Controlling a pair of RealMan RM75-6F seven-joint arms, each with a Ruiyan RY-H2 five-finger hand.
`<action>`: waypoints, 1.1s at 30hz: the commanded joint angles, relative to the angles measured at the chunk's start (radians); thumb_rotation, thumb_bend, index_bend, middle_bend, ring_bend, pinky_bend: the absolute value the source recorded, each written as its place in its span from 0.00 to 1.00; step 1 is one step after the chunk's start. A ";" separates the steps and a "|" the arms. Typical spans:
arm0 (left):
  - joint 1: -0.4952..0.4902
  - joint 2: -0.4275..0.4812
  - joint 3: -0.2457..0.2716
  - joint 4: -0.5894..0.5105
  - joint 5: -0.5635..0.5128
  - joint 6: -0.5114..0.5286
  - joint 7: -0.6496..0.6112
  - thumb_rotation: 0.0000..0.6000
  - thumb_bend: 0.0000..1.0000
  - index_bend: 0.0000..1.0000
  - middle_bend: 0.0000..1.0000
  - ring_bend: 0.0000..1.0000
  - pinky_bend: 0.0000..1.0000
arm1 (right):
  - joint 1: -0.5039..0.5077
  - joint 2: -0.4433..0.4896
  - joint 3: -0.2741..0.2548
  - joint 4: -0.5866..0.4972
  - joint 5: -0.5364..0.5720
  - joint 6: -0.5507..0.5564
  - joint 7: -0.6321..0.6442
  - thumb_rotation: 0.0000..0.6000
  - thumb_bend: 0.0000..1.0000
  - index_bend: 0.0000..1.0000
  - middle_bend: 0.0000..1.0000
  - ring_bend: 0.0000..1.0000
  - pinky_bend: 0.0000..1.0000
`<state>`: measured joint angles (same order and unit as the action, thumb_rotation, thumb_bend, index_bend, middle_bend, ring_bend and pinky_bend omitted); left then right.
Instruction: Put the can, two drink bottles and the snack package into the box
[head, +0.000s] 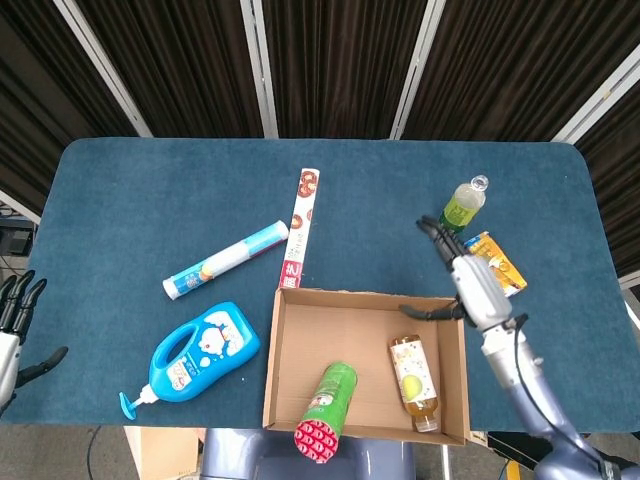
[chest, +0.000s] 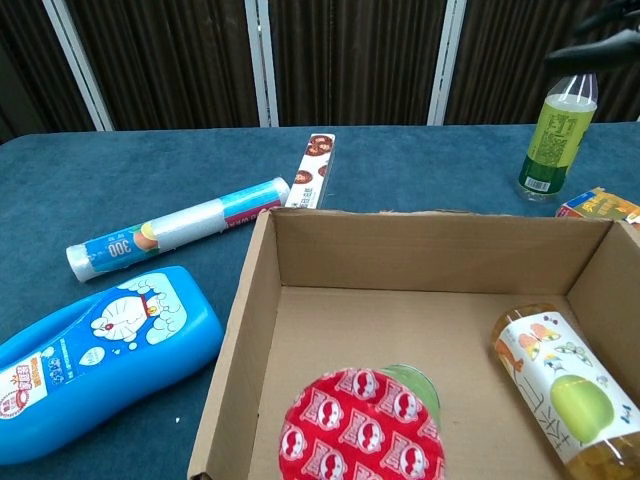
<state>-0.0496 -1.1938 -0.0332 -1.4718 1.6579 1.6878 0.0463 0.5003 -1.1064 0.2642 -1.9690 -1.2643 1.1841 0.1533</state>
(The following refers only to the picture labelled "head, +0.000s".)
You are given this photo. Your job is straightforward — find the amber tea bottle white cap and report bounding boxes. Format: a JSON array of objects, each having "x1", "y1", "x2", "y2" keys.
[{"x1": 388, "y1": 335, "x2": 442, "y2": 434}]

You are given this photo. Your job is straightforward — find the dark pleated partition panel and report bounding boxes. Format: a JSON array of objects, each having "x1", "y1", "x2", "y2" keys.
[
  {"x1": 0, "y1": 0, "x2": 141, "y2": 216},
  {"x1": 574, "y1": 84, "x2": 640, "y2": 279},
  {"x1": 402, "y1": 0, "x2": 640, "y2": 143},
  {"x1": 262, "y1": 0, "x2": 429, "y2": 140},
  {"x1": 74, "y1": 0, "x2": 265, "y2": 139}
]

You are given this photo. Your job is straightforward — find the blue cartoon pump bottle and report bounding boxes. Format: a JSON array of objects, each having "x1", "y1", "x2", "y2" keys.
[{"x1": 118, "y1": 301, "x2": 262, "y2": 421}]

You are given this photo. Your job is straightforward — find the green chip can red base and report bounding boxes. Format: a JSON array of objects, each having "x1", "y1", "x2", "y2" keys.
[{"x1": 293, "y1": 361, "x2": 359, "y2": 465}]

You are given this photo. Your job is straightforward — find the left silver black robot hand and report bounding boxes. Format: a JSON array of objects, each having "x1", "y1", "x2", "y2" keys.
[{"x1": 0, "y1": 269, "x2": 69, "y2": 416}]

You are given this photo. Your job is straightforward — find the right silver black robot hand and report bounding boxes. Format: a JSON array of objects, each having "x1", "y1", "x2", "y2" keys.
[{"x1": 398, "y1": 214, "x2": 515, "y2": 331}]

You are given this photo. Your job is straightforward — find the blue felt table cover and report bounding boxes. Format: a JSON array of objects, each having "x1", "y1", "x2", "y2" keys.
[{"x1": 0, "y1": 137, "x2": 640, "y2": 434}]

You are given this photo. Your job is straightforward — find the orange yellow snack packet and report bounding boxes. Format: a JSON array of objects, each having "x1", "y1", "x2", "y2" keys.
[{"x1": 463, "y1": 230, "x2": 529, "y2": 299}]

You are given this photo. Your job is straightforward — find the long white food-print box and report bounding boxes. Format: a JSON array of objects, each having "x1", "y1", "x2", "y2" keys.
[{"x1": 279, "y1": 167, "x2": 321, "y2": 290}]

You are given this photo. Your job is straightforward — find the open brown cardboard box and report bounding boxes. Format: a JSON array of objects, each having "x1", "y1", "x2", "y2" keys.
[{"x1": 262, "y1": 287, "x2": 472, "y2": 447}]

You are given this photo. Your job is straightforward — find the plastic bag roll blue label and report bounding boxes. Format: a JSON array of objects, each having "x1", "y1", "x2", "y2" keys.
[{"x1": 162, "y1": 219, "x2": 290, "y2": 302}]

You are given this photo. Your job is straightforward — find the blue-grey robot torso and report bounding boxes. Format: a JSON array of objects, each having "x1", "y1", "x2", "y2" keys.
[{"x1": 199, "y1": 427, "x2": 416, "y2": 480}]

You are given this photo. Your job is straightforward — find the capless green label tea bottle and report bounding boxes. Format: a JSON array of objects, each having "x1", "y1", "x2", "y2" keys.
[{"x1": 438, "y1": 174, "x2": 490, "y2": 236}]

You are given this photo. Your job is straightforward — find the black equipment beside table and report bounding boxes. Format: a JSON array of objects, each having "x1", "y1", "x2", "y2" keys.
[{"x1": 0, "y1": 217, "x2": 39, "y2": 257}]

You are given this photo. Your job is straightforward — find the thin black floor cable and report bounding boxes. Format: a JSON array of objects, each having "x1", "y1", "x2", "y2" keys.
[{"x1": 86, "y1": 425, "x2": 104, "y2": 480}]

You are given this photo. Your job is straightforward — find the black floor equipment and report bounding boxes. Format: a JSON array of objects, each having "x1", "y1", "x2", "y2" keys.
[{"x1": 487, "y1": 432, "x2": 556, "y2": 471}]

